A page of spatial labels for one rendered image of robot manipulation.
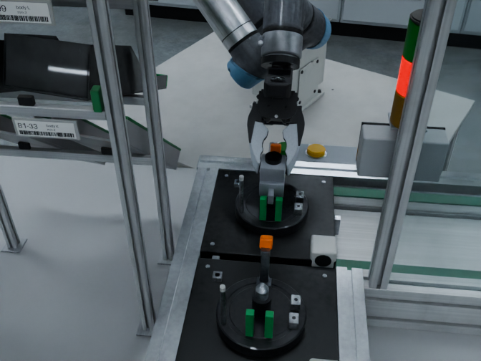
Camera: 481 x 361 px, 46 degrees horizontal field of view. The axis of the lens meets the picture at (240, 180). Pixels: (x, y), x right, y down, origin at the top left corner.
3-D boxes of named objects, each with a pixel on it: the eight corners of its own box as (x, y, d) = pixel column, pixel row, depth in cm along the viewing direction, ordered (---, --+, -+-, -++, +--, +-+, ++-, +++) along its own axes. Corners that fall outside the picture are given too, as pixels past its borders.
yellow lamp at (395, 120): (388, 111, 82) (394, 81, 79) (423, 113, 82) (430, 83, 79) (391, 130, 78) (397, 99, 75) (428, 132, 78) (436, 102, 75)
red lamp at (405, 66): (394, 80, 79) (400, 48, 76) (430, 82, 79) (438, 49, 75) (397, 99, 75) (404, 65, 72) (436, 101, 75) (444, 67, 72)
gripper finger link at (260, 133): (260, 175, 107) (273, 128, 107) (258, 172, 101) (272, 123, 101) (243, 170, 107) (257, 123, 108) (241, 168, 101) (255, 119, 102)
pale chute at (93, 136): (117, 159, 119) (122, 138, 119) (176, 170, 116) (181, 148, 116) (47, 130, 92) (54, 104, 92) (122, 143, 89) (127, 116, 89)
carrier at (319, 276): (198, 265, 101) (195, 212, 93) (335, 276, 99) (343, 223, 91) (171, 388, 82) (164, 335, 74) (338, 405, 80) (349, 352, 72)
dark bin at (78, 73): (101, 79, 105) (103, 38, 103) (167, 88, 102) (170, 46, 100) (3, 87, 79) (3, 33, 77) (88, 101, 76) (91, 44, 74)
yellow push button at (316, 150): (306, 150, 128) (307, 142, 126) (324, 150, 127) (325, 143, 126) (306, 160, 125) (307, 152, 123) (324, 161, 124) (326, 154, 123)
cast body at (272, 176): (261, 175, 108) (262, 144, 103) (285, 176, 107) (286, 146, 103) (258, 203, 101) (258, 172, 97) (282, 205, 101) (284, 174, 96)
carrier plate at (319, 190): (218, 176, 120) (217, 168, 119) (332, 184, 118) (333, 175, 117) (200, 258, 102) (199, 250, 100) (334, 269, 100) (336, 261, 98)
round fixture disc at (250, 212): (239, 185, 115) (239, 177, 114) (308, 190, 114) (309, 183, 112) (230, 233, 104) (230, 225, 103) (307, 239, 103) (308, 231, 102)
